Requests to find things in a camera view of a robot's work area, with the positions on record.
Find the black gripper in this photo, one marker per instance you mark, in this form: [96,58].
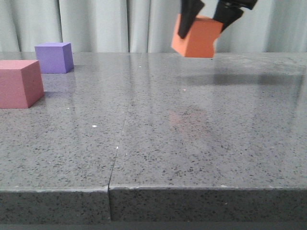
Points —
[226,13]

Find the orange foam block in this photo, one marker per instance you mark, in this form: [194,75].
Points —
[199,42]

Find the grey-white curtain backdrop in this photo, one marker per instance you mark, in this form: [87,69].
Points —
[140,26]

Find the purple foam cube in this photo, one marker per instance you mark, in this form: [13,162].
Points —
[54,57]

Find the pink foam cube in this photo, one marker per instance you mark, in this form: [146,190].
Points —
[20,83]

